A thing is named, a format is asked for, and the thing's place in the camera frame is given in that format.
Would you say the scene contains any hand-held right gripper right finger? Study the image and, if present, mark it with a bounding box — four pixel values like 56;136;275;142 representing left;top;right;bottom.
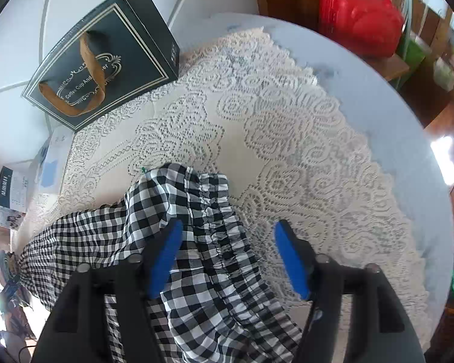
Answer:
274;219;426;363

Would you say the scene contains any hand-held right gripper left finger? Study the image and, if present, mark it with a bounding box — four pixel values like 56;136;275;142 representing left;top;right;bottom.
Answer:
31;218;184;363

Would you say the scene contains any black white checkered garment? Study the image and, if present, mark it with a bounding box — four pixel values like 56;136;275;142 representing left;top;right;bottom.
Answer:
18;162;303;363

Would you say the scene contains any cream lace tablecloth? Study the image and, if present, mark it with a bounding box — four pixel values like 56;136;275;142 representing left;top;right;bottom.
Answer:
21;27;434;352

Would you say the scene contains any white cardboard box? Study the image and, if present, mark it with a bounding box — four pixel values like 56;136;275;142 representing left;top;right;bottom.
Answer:
23;126;76;212

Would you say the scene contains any small printed product box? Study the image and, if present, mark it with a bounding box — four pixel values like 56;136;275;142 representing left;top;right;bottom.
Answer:
0;166;31;231

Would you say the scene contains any dark green gift box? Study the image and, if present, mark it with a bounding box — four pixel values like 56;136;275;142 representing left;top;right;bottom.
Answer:
21;0;181;132

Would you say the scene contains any wooden stool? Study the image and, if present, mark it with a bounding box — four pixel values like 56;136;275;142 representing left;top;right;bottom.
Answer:
363;54;411;82

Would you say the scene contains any green bag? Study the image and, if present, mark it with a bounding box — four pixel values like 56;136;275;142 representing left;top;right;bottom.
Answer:
398;34;427;69

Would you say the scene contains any red handbag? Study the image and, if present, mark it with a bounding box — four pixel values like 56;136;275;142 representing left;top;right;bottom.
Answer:
318;0;405;58

